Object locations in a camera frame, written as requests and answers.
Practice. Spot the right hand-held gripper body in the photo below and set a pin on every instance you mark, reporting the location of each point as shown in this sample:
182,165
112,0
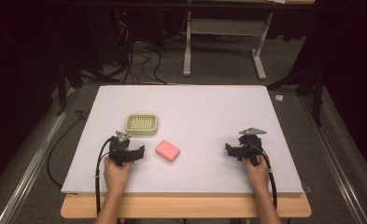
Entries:
249,146

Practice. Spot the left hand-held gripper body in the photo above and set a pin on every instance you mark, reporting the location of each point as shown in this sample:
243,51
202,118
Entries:
119,150

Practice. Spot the person's left hand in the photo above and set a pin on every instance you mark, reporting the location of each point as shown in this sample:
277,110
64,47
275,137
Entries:
116,175

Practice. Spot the person's right hand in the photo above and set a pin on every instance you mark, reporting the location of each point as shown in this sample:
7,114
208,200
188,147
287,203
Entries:
257,175

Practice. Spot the pale green soap dish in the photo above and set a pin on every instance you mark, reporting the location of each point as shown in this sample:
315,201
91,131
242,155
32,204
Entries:
141,124

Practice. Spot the pink soap bar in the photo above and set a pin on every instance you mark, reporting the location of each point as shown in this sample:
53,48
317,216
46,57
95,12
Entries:
167,151

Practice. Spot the white foam board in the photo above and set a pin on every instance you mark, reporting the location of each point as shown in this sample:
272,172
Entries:
196,109

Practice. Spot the small white paper scrap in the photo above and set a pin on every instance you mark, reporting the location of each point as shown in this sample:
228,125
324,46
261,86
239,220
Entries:
279,98

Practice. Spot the wooden table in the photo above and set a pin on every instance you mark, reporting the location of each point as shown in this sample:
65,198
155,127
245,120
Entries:
187,207

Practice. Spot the black metal stand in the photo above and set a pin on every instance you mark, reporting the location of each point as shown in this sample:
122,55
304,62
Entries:
318,93
62,84

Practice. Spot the black computer tower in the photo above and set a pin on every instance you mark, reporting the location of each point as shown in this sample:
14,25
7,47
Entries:
109,34

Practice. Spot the aluminium floor rail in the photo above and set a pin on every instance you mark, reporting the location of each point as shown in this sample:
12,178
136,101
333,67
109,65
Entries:
336,161
31,169

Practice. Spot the white metal desk frame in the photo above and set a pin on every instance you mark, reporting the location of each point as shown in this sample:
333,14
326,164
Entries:
228,27

